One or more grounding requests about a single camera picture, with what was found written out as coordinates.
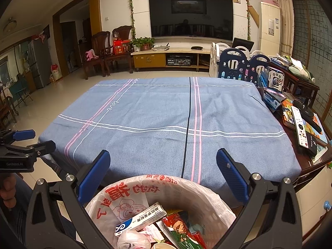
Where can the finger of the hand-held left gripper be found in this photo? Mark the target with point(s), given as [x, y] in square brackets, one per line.
[24, 134]
[44, 146]

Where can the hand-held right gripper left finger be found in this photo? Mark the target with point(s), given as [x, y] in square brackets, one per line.
[94, 176]

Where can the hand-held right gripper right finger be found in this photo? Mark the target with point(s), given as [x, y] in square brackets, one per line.
[232, 176]

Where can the bin with white plastic bag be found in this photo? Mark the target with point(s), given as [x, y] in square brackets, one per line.
[124, 194]

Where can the blue face mask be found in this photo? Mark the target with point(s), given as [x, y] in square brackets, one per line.
[198, 228]

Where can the white blue medicine box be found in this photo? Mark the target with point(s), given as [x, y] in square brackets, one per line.
[140, 220]

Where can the white plastic bag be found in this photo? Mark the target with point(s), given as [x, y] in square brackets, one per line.
[132, 241]

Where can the dark green snack packet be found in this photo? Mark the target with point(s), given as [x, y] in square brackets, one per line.
[181, 236]

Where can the white paper cup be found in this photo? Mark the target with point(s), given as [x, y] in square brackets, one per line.
[159, 246]

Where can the person's left hand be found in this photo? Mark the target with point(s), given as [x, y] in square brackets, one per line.
[7, 186]

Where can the person's left leg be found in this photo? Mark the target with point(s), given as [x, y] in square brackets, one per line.
[22, 199]

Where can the green chair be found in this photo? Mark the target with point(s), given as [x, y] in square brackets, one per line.
[23, 90]

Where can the white red sack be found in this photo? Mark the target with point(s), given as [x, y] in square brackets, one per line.
[55, 72]

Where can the grey refrigerator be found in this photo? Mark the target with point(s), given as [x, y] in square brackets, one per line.
[40, 64]

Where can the dark wooden coffee table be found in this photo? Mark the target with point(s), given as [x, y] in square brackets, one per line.
[311, 170]

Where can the blue striped blanket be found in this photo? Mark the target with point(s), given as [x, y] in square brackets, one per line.
[155, 124]

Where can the black remote control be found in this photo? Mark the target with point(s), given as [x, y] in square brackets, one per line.
[313, 124]
[310, 146]

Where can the white remote control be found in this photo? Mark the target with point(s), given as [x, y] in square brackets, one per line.
[299, 125]

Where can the blue cardboard box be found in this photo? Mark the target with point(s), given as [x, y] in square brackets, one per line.
[273, 99]

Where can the colourful picture book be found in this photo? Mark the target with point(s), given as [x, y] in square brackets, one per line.
[320, 132]

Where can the small blue ball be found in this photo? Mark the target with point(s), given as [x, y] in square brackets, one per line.
[327, 205]

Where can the red hanging decoration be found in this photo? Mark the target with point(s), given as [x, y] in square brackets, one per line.
[39, 35]

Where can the black case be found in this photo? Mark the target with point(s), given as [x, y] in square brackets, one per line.
[304, 107]

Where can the blue playpen panel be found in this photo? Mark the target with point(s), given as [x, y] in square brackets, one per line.
[224, 67]
[253, 70]

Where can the round ceiling lamp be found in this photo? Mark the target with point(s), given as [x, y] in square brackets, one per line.
[9, 26]

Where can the dark wooden side table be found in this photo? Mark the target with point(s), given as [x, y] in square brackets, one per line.
[303, 88]

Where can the white playpen fence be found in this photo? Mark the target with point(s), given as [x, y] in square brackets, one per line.
[214, 59]

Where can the grey plush cushion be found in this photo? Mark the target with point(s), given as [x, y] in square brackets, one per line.
[299, 72]

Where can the stack of books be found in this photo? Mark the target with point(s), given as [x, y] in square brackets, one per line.
[280, 61]

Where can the red gift box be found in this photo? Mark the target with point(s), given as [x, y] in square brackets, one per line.
[122, 47]

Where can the black audio amplifier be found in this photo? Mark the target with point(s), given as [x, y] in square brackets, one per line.
[180, 60]

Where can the light wooden television stand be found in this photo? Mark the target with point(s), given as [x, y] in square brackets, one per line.
[147, 59]

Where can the white paper sheet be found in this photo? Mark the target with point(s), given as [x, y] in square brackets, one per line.
[297, 62]

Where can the black laptop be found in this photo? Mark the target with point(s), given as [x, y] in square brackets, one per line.
[242, 44]

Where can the black set-top box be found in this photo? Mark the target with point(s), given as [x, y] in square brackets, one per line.
[196, 48]

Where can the white standing air conditioner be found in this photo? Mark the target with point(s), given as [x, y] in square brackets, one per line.
[268, 44]

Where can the green potted plant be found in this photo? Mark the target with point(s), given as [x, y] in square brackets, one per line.
[142, 42]

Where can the white router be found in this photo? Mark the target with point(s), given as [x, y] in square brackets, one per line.
[160, 48]

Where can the large black television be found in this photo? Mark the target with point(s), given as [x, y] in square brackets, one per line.
[189, 18]

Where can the frosted glass sliding door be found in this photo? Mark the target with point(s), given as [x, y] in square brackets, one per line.
[311, 31]

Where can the beige curtain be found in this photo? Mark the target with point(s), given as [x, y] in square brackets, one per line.
[282, 18]

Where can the pink cloth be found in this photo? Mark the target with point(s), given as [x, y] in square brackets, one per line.
[271, 2]

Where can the slanted wooden wall board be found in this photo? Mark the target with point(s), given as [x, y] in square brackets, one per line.
[253, 15]

